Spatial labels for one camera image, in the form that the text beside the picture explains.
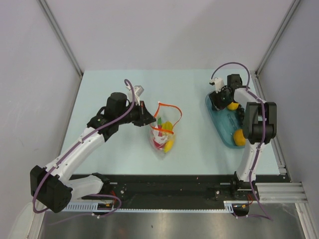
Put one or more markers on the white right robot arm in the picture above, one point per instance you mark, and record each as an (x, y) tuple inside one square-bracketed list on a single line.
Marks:
[(259, 126)]

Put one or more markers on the yellow banana toy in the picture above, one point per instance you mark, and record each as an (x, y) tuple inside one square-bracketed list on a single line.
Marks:
[(168, 145)]

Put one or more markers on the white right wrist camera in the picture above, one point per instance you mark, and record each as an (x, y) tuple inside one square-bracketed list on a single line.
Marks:
[(218, 83)]

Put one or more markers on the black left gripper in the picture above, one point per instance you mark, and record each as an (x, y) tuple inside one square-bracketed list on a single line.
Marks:
[(144, 116)]

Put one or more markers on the red dragon fruit toy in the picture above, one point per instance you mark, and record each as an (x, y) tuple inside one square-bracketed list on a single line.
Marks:
[(159, 137)]

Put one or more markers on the orange fruit toy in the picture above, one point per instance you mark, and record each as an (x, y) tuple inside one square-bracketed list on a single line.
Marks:
[(239, 138)]

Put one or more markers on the yellow lemon toy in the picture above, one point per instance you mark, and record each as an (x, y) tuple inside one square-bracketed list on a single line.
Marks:
[(233, 106)]

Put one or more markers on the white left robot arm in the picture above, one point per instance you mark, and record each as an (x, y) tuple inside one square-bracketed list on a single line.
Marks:
[(52, 185)]

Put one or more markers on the aluminium frame extrusion right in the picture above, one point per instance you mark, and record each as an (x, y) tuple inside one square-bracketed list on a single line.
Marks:
[(281, 193)]

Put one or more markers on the black table edge rail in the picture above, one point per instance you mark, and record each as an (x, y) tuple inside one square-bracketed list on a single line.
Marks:
[(175, 192)]

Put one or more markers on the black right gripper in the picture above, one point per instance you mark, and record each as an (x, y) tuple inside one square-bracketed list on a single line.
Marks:
[(215, 97)]

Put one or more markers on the white slotted cable duct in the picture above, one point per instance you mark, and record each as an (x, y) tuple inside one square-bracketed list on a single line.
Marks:
[(95, 207)]

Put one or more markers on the clear zip bag orange zipper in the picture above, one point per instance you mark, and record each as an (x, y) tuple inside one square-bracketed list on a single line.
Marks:
[(170, 113)]

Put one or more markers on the teal plastic fruit tray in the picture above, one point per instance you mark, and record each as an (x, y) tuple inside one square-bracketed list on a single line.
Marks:
[(226, 123)]

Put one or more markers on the dark grape bunch toy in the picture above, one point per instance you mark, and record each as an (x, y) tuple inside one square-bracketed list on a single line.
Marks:
[(240, 112)]

